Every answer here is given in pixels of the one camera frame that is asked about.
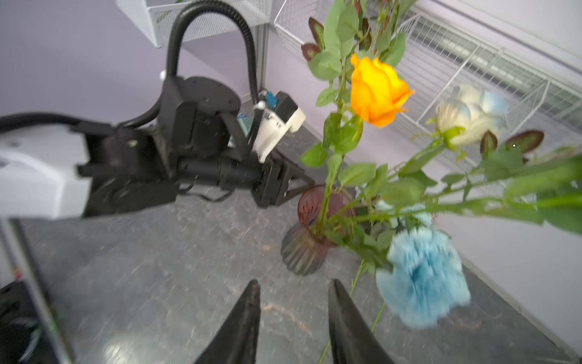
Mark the dark red glass vase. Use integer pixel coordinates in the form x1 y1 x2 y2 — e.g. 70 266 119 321
280 184 337 276

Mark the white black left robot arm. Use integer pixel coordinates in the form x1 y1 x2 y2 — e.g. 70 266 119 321
1 1 315 220

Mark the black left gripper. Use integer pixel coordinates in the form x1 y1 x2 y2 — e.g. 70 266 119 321
218 153 315 209

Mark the light blue carnation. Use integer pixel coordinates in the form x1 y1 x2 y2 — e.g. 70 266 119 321
375 227 471 329

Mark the white wire basket back wall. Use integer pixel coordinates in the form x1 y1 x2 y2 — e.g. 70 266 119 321
273 0 582 174

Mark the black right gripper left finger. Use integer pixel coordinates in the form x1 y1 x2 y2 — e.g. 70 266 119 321
195 279 261 364

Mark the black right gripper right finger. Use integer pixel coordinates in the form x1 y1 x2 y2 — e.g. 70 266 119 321
328 279 394 364

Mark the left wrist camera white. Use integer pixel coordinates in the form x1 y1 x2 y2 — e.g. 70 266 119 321
253 90 306 164

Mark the teal white rose spray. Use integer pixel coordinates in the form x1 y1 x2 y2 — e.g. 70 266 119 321
326 83 582 256

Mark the orange rose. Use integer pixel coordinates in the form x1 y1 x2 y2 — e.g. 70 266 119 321
299 0 417 238

